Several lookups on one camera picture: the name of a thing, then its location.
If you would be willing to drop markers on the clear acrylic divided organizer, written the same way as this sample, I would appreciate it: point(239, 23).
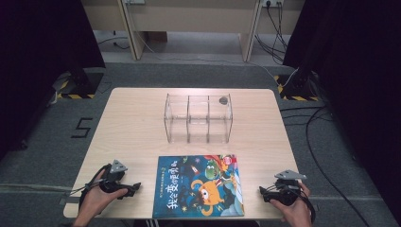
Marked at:
point(198, 126)

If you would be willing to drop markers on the black stand base hazard tape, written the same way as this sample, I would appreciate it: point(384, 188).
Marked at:
point(83, 85)
point(298, 90)

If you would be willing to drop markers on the grey floor tape patch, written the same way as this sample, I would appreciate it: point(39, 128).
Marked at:
point(70, 200)

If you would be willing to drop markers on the person's right hand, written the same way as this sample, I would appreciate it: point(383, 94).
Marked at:
point(298, 214)

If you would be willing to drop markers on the dark round sticker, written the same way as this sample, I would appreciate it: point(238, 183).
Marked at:
point(223, 100)

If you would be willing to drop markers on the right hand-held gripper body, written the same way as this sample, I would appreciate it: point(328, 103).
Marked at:
point(287, 194)

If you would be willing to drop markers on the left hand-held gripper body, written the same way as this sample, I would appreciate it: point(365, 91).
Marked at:
point(110, 184)

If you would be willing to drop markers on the white power strip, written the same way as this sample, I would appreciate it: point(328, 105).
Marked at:
point(135, 1)

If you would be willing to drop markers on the person's left hand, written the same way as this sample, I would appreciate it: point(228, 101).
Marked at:
point(94, 198)

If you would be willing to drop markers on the blue children's picture book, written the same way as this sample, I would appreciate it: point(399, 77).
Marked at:
point(198, 189)

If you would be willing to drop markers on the black curtain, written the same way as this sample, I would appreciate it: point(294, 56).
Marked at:
point(362, 78)
point(38, 63)

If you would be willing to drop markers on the white wall power outlet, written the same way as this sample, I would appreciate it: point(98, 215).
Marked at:
point(273, 3)

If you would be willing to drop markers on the beige wooden desk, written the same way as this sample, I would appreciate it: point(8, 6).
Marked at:
point(195, 14)

